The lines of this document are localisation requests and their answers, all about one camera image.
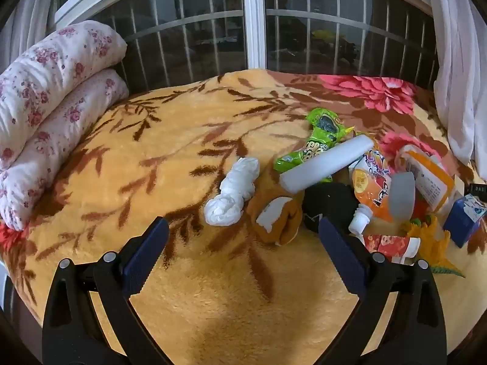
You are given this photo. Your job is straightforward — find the orange drink pouch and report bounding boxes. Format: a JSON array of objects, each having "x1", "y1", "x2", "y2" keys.
[{"x1": 348, "y1": 148, "x2": 404, "y2": 234}]

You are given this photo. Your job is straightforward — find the plain white curtain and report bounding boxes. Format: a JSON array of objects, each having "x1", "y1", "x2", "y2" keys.
[{"x1": 422, "y1": 0, "x2": 487, "y2": 179}]

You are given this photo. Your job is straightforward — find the folded floral quilt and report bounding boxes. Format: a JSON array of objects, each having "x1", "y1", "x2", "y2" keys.
[{"x1": 0, "y1": 20, "x2": 130, "y2": 232}]

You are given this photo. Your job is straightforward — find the white window frame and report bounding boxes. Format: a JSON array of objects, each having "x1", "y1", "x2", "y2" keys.
[{"x1": 55, "y1": 0, "x2": 434, "y2": 73}]

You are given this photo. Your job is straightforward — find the orange packet with white label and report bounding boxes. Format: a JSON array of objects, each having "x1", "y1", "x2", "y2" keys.
[{"x1": 398, "y1": 144, "x2": 455, "y2": 214}]

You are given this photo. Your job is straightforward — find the yellow green dinosaur toy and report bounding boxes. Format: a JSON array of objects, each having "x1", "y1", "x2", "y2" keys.
[{"x1": 403, "y1": 215, "x2": 467, "y2": 280}]

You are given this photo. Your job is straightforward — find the green snack packet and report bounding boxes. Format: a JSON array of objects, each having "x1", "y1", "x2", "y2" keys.
[{"x1": 273, "y1": 107, "x2": 356, "y2": 183}]

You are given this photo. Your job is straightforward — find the blue and white carton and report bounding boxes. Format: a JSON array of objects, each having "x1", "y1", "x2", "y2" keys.
[{"x1": 443, "y1": 194, "x2": 487, "y2": 248}]

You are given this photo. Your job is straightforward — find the yellow floral blanket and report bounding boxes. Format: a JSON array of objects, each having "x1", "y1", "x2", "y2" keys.
[{"x1": 0, "y1": 68, "x2": 487, "y2": 365}]

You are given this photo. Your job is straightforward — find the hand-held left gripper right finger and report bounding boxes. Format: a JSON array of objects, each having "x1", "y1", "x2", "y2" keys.
[{"x1": 317, "y1": 216, "x2": 447, "y2": 365}]

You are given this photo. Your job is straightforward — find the metal window security bars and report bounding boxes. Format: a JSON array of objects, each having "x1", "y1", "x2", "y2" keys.
[{"x1": 95, "y1": 0, "x2": 438, "y2": 84}]

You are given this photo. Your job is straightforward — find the brown and white sock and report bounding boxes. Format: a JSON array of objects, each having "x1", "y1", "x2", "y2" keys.
[{"x1": 247, "y1": 163, "x2": 305, "y2": 246}]

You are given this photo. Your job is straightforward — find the black cloth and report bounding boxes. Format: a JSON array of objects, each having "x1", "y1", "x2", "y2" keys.
[{"x1": 302, "y1": 183, "x2": 360, "y2": 232}]

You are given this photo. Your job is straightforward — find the red paper cup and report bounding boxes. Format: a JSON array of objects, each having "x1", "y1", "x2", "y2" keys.
[{"x1": 361, "y1": 234, "x2": 421, "y2": 265}]

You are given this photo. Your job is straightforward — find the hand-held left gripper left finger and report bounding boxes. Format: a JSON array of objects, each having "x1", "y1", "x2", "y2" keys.
[{"x1": 42, "y1": 216, "x2": 179, "y2": 365}]

